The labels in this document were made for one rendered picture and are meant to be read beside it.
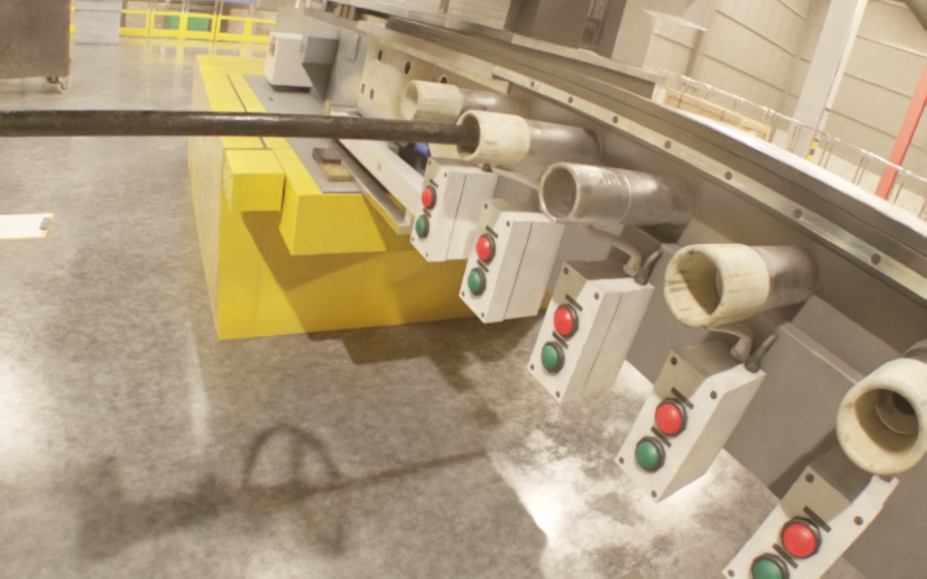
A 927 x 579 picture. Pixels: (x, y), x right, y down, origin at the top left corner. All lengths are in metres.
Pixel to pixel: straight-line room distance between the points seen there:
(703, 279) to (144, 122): 0.51
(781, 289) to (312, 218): 0.94
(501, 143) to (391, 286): 1.17
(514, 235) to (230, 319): 1.11
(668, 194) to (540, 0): 0.63
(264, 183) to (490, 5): 0.62
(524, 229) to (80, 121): 0.52
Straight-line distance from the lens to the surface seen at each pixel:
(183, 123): 0.54
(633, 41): 1.41
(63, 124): 0.55
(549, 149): 0.69
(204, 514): 1.25
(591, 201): 0.51
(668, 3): 0.82
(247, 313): 1.65
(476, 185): 0.86
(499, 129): 0.64
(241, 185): 1.24
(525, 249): 0.73
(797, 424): 0.58
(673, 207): 0.61
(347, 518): 1.24
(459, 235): 0.89
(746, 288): 0.42
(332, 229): 1.21
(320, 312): 1.71
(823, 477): 0.48
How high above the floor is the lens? 1.00
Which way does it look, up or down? 26 degrees down
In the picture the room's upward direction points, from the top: 15 degrees clockwise
